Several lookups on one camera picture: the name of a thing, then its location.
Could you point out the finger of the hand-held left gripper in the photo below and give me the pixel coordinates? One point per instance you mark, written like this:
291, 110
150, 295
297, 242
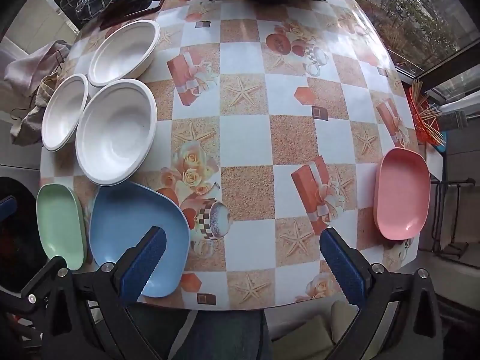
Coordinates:
7, 205

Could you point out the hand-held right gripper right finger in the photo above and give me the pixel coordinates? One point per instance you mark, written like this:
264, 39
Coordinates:
341, 266

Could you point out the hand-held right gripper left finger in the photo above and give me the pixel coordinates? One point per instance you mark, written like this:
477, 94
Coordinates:
150, 258

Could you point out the blue plate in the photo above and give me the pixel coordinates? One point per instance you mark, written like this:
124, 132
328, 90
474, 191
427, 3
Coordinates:
127, 217

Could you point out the green plate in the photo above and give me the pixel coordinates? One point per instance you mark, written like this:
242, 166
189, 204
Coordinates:
60, 225

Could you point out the pink plate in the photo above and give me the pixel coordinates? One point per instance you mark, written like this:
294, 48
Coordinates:
403, 195

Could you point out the small white bowl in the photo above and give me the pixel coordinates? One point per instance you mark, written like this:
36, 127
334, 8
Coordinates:
63, 110

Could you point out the large white bowl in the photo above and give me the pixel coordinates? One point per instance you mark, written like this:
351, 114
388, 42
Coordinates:
123, 50
116, 135

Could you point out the pale seat cushion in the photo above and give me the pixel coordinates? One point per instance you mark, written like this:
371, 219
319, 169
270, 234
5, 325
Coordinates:
311, 332

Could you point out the beige bag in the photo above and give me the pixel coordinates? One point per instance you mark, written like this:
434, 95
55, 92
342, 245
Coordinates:
35, 112

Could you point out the person's jeans leg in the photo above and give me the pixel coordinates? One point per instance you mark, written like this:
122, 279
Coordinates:
225, 337

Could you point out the pink cloth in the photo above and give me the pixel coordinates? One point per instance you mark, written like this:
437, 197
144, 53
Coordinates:
33, 67

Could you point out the checkered printed tablecloth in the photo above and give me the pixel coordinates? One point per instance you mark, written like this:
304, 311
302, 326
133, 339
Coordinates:
255, 138

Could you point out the orange plastic basket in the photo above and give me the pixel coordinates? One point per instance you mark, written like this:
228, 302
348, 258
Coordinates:
422, 125

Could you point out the bundle of wooden skewers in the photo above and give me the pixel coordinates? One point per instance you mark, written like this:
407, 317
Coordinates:
431, 114

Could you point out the black smartphone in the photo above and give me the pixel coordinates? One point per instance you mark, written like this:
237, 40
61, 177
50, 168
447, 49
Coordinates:
131, 7

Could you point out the black metal chair frame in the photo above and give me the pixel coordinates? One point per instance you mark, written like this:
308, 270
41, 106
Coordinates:
448, 210

